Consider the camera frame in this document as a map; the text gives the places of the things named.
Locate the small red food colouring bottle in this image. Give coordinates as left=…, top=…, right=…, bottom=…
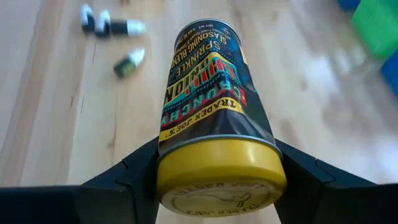
left=95, top=9, right=112, bottom=38

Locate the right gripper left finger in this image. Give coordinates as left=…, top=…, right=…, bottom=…
left=77, top=137, right=160, bottom=224

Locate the black label dropper bottle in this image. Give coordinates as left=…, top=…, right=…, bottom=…
left=113, top=47, right=146, bottom=78

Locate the green plastic basket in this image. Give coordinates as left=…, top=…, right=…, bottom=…
left=351, top=0, right=398, bottom=60

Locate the small dark food colouring bottle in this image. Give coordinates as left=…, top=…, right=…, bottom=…
left=110, top=19, right=147, bottom=37

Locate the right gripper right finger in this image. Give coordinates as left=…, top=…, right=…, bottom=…
left=275, top=139, right=377, bottom=224

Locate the black seasoning can yellow lid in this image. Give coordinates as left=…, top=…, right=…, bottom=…
left=155, top=18, right=289, bottom=218

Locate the small purple food colouring bottle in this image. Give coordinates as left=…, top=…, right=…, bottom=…
left=80, top=3, right=96, bottom=34

